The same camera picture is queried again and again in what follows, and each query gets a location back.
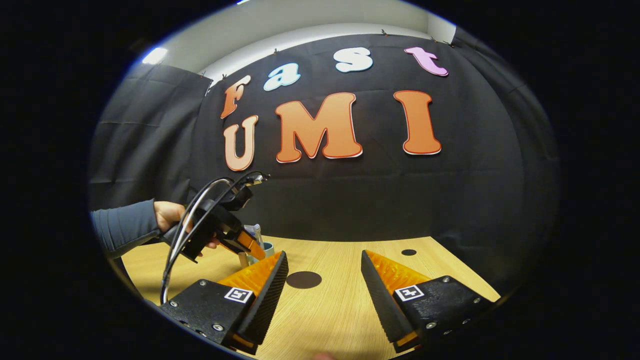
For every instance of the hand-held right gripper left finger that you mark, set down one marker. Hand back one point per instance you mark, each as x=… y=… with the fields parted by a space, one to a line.
x=260 y=310

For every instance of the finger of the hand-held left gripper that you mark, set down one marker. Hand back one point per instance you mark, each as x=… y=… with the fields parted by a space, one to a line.
x=245 y=242

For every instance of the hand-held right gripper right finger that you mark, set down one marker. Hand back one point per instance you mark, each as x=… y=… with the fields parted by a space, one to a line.
x=385 y=305

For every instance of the white toothpaste tube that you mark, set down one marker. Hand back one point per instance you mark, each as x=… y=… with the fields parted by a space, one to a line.
x=253 y=232

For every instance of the blue grey cup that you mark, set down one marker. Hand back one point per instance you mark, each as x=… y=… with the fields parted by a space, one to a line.
x=268 y=249

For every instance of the dark brown round coaster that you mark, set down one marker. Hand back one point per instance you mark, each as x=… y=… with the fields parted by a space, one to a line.
x=304 y=280

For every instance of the light wooden desktop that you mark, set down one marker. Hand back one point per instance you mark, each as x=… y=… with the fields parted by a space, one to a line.
x=330 y=315

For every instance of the small wooden cylinder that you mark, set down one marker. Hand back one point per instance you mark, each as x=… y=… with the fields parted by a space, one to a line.
x=243 y=260

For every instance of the black desk grommet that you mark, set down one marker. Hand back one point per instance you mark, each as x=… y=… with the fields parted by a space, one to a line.
x=409 y=252

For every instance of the black backdrop cloth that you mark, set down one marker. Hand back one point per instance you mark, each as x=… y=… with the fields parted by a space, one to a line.
x=380 y=190

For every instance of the ceiling light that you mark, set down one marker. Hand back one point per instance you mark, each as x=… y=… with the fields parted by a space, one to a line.
x=154 y=55

